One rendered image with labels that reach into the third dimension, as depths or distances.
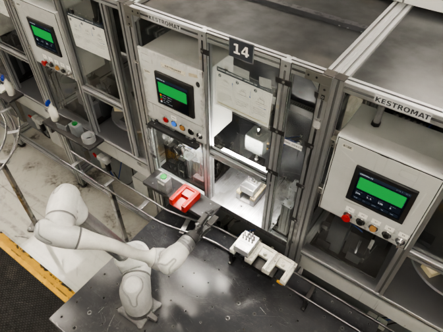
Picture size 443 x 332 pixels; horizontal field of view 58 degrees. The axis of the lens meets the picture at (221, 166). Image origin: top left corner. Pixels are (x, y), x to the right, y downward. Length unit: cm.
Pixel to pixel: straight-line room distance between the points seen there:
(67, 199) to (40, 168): 242
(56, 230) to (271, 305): 125
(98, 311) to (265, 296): 95
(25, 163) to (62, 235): 267
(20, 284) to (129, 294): 152
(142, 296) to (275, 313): 74
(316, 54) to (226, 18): 49
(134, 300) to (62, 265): 143
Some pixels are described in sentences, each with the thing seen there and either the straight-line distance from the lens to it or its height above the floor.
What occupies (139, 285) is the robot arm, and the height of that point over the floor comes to 95.
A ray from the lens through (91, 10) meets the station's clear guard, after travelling 238.
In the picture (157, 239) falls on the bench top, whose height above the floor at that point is 68.
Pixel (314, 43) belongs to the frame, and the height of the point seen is 201.
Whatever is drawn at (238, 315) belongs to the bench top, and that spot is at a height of 68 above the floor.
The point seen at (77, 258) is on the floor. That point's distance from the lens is 353.
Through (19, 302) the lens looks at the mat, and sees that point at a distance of 348.
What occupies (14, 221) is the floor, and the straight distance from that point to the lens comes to 398.
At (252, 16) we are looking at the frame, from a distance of 199.
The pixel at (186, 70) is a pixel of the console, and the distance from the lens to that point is 197.
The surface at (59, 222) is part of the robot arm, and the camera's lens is 187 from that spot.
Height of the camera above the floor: 285
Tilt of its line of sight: 46 degrees down
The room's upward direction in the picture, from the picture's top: straight up
